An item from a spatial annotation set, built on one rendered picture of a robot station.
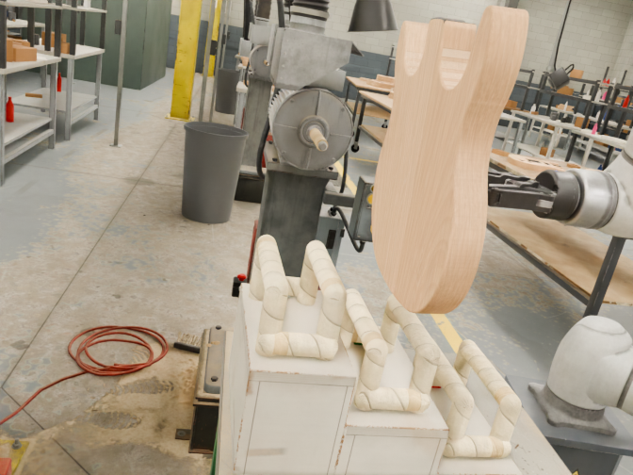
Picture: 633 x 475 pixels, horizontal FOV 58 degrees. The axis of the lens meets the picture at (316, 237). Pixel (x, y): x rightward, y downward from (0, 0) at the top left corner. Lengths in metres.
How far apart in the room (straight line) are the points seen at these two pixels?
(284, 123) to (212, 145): 2.66
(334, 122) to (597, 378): 1.01
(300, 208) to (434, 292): 1.32
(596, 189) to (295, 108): 1.06
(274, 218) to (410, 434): 1.27
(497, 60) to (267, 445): 0.57
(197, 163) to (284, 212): 2.53
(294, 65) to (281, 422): 0.93
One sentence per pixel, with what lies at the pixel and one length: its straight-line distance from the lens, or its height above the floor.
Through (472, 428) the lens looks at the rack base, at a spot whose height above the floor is 0.94.
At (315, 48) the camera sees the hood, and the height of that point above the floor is 1.49.
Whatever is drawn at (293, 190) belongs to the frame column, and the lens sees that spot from 2.00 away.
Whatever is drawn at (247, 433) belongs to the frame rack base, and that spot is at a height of 1.00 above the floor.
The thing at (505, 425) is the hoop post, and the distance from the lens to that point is 1.00.
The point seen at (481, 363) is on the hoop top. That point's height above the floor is 1.05.
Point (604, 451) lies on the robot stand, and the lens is 1.71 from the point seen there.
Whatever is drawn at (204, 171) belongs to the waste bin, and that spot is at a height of 0.42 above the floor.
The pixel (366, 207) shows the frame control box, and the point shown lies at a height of 1.04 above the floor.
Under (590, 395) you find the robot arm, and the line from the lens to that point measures 1.66.
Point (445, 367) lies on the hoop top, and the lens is 1.00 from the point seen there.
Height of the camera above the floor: 1.52
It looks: 19 degrees down
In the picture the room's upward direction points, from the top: 11 degrees clockwise
